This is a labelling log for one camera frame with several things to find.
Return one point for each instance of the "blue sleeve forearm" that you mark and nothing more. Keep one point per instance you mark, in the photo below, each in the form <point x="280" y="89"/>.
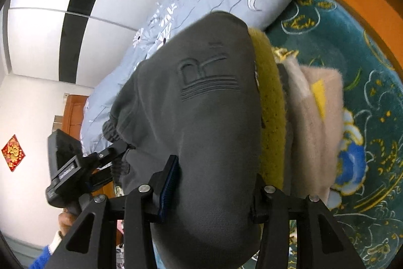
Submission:
<point x="41" y="261"/>

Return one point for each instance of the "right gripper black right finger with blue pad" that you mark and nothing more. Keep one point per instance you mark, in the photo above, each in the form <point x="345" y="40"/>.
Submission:
<point x="321" y="241"/>

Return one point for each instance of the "person's left hand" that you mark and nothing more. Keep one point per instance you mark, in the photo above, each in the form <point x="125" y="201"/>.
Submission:
<point x="66" y="221"/>

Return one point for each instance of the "wooden door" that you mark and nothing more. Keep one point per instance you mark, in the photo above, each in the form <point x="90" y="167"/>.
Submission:
<point x="73" y="115"/>

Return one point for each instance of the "teal floral bed blanket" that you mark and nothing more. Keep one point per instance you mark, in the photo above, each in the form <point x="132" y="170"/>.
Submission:
<point x="366" y="197"/>

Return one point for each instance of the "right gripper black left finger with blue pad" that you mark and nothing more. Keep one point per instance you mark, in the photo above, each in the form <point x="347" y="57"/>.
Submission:
<point x="90" y="243"/>

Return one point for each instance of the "red paper wall decoration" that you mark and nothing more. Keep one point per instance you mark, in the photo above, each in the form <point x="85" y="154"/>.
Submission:
<point x="13" y="153"/>

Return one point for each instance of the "beige folded garment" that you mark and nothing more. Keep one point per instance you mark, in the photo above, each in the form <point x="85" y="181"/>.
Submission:
<point x="315" y="107"/>

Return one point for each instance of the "dark grey sweatpants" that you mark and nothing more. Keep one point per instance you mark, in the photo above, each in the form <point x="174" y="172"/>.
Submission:
<point x="197" y="98"/>

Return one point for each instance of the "olive green folded garment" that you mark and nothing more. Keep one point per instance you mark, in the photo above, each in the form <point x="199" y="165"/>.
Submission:
<point x="273" y="111"/>

